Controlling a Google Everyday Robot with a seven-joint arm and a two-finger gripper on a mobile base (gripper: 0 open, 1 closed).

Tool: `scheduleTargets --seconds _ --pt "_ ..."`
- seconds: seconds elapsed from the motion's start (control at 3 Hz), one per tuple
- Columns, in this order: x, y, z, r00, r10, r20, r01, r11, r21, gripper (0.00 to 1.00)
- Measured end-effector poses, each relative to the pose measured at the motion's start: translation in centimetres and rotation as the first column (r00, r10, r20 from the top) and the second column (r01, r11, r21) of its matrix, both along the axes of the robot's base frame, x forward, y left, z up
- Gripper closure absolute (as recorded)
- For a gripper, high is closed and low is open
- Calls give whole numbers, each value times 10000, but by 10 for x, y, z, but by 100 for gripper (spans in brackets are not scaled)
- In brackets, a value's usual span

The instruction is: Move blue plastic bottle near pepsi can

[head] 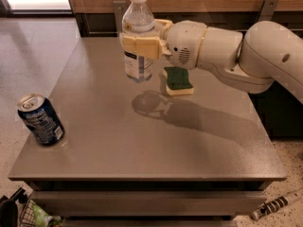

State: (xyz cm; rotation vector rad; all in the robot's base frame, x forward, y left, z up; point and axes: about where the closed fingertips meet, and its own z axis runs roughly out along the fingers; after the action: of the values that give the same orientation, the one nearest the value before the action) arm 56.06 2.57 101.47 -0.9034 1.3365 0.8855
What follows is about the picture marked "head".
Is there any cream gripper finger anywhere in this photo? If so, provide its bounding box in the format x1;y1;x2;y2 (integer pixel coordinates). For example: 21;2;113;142
154;19;173;36
121;35;168;60

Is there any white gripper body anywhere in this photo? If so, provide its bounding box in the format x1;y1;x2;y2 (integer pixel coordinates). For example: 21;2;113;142
164;21;207;70

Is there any clear blue plastic water bottle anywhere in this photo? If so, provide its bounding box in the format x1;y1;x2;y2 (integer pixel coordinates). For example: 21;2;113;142
121;0;154;83

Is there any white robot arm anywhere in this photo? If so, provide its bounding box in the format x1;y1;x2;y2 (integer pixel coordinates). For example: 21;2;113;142
120;20;303;103

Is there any blue pepsi can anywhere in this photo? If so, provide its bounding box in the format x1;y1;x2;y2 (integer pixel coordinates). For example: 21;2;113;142
17;93;65;146

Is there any green and yellow sponge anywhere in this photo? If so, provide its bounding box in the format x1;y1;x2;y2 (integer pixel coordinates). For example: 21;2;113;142
163;67;194;96

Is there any grey cabinet drawer front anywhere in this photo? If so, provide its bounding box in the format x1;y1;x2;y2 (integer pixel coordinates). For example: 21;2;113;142
31;191;265;217

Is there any black and white striped tool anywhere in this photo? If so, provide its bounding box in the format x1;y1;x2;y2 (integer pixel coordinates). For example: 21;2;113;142
251;190;302;221

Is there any black object at floor corner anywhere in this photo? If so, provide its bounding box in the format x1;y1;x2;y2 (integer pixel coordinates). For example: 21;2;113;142
0;187;28;227

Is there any left metal wall bracket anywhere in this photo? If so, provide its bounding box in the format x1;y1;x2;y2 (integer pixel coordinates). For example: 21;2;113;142
113;0;127;33

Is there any metal wall bracket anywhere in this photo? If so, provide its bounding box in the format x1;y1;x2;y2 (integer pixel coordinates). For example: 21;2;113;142
113;0;127;33
257;0;279;22

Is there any right metal wall bracket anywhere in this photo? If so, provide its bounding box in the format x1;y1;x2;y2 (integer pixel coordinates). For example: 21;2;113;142
257;0;279;22

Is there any wire basket with green bag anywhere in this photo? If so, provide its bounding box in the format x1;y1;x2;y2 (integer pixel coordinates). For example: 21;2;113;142
19;200;63;227

